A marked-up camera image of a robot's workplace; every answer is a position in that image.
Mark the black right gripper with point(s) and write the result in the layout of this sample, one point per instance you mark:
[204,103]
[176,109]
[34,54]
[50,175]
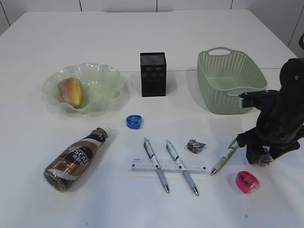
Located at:
[280,123]

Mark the pink paper ball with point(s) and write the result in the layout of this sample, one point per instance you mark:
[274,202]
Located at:
[263,157]

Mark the grey paper ball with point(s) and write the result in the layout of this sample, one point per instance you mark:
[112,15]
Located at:
[195,146]

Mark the sugared bread roll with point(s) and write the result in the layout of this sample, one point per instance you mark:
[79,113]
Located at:
[71,91]

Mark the Nescafe coffee bottle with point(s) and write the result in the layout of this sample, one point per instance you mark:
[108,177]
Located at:
[69,166]

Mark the cream pen right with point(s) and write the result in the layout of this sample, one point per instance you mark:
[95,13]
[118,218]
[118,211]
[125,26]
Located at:
[223,160]

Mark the pink pencil sharpener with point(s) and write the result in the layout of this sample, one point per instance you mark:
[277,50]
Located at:
[247,182]

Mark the green plastic woven basket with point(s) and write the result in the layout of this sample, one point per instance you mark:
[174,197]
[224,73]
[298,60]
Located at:
[223,74]

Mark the blue grey pen middle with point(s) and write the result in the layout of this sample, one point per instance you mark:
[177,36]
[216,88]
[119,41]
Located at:
[171,150]

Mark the grey pen left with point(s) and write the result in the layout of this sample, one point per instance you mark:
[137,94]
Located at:
[151,154]

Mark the blue pencil sharpener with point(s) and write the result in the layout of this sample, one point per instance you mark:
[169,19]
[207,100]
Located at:
[134,121]

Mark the black mesh pen holder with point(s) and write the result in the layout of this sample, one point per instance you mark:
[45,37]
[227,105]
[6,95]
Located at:
[153,74]

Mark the green wavy glass plate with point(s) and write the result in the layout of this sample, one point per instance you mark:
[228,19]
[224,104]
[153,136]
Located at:
[100,84]

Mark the clear plastic ruler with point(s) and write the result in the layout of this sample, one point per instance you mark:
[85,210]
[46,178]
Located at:
[193,167]

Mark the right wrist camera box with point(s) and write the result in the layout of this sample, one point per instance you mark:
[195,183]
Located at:
[258,99]

